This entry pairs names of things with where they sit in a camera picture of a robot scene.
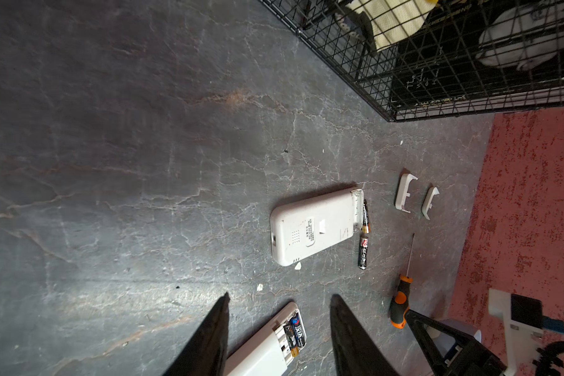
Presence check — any black red AA battery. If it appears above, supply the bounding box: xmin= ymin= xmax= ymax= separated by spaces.
xmin=358 ymin=233 xmax=369 ymax=270

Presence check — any black yellow AA battery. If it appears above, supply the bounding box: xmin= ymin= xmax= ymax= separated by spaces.
xmin=284 ymin=324 xmax=300 ymax=357

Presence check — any orange black screwdriver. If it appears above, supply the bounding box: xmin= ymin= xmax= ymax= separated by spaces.
xmin=389 ymin=233 xmax=415 ymax=329

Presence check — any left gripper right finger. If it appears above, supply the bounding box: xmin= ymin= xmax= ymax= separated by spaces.
xmin=330 ymin=294 xmax=398 ymax=375

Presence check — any black blue AA battery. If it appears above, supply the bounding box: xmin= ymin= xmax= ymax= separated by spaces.
xmin=290 ymin=313 xmax=306 ymax=349

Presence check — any black gold AA battery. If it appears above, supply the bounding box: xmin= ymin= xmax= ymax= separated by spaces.
xmin=361 ymin=199 xmax=371 ymax=234

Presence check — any black box in basket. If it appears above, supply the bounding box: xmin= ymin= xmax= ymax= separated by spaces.
xmin=389 ymin=1 xmax=564 ymax=112

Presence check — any white air conditioner remote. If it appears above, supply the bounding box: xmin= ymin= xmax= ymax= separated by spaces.
xmin=224 ymin=301 xmax=307 ymax=376

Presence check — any black wire basket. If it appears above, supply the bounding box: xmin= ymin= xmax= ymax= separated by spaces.
xmin=266 ymin=1 xmax=564 ymax=122

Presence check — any grey white remote control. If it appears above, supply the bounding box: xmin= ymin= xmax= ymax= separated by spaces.
xmin=269 ymin=186 xmax=364 ymax=266

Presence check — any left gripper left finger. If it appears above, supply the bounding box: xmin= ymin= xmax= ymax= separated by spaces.
xmin=163 ymin=292 xmax=230 ymax=375

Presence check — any white battery cover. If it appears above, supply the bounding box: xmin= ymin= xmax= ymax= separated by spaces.
xmin=395 ymin=172 xmax=418 ymax=213
xmin=421 ymin=186 xmax=440 ymax=220

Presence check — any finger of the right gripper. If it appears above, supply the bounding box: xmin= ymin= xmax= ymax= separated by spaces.
xmin=404 ymin=310 xmax=507 ymax=376

